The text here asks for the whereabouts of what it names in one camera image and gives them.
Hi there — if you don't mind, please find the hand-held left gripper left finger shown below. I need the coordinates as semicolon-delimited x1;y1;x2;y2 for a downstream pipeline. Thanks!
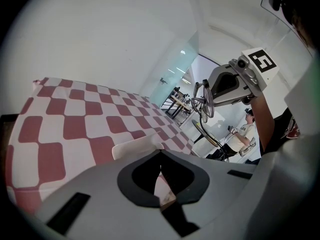
34;148;181;240

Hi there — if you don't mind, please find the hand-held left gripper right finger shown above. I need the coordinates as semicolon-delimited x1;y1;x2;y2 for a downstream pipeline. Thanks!
161;148;260;240

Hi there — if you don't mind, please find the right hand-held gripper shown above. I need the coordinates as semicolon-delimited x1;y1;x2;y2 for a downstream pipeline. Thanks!
208;47;280;108

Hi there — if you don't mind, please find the person's right forearm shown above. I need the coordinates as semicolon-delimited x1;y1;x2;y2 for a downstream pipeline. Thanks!
249;91;276;155

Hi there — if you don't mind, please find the long wooden table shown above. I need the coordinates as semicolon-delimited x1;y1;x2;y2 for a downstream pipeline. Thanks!
161;93;194;118

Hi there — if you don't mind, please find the frosted glass door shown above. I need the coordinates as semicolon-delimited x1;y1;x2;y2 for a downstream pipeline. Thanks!
149;30;200;107

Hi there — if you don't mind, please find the round black marble table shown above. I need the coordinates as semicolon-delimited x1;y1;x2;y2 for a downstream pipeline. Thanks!
191;119;221;157

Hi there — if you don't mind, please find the red white checkered tablecloth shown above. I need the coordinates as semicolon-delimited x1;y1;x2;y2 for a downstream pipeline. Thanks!
4;77;195;216

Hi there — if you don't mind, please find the black printed t-shirt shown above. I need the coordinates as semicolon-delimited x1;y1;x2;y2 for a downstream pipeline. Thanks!
259;107;301;156

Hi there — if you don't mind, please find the person's head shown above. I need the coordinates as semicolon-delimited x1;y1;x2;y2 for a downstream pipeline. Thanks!
282;0;316;59

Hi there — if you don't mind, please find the right hand-held gripper camera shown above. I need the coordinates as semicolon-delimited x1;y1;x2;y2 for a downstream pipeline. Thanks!
229;55;259;85

